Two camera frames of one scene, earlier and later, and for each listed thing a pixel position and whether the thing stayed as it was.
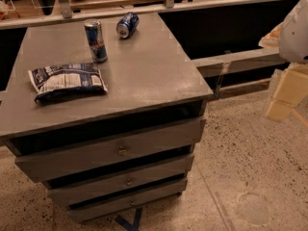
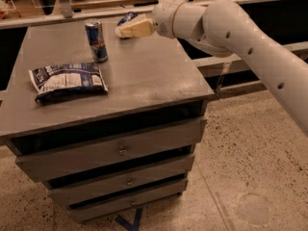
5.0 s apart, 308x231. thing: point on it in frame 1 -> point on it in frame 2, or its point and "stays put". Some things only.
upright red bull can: [94, 32] stays put
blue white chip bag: [64, 81] stays put
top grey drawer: [50, 165] stays put
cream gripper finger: [291, 90] -> [140, 27]
